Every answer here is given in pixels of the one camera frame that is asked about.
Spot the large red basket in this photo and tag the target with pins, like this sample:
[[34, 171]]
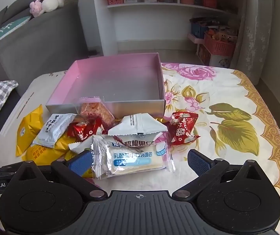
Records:
[[219, 46]]

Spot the clear bread packet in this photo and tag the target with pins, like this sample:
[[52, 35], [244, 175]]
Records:
[[130, 161]]

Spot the red candy packet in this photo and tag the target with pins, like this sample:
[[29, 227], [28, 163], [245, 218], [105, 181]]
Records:
[[183, 129], [86, 128]]

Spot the small red basket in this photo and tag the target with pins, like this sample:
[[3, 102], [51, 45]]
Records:
[[209, 2]]

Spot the grey curtain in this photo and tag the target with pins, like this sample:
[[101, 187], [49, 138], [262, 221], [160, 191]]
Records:
[[250, 29]]

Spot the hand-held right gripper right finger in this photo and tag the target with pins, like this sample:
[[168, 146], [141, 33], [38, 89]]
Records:
[[198, 162]]

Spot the printed cardboard box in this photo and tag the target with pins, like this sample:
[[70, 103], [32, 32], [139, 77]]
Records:
[[203, 53]]

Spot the white bookshelf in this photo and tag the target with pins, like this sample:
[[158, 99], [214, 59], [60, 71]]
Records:
[[145, 24]]

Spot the white packet black round logo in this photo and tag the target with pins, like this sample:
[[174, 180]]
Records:
[[54, 129]]

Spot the pink cardboard box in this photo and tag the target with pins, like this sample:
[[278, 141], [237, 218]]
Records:
[[120, 83]]

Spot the white snack packet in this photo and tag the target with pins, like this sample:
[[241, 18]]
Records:
[[77, 146], [140, 124]]

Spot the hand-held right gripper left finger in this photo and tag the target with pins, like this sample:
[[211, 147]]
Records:
[[81, 162]]

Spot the white storage box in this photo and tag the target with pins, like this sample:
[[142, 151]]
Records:
[[220, 60]]

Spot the pink clear wrapped snack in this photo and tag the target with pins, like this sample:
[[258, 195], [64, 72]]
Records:
[[163, 143]]

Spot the clear packet orange crackers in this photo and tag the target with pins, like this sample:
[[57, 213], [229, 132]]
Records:
[[93, 109]]

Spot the grey sofa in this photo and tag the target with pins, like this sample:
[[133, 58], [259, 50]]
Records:
[[32, 44]]

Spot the pink tray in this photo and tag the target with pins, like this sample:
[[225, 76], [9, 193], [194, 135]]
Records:
[[195, 39]]

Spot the floral tablecloth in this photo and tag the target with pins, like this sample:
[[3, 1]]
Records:
[[228, 98]]

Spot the blue storage box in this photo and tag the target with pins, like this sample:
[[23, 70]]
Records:
[[198, 30]]

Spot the yellow packet small logo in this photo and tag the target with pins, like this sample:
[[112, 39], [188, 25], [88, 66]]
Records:
[[28, 129]]

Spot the pink white plush toy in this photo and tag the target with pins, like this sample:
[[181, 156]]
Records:
[[49, 3]]

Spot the yellow packet red print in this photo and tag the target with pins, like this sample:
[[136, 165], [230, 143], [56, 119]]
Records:
[[46, 153]]

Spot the teal cushion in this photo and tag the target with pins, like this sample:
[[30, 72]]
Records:
[[2, 33]]

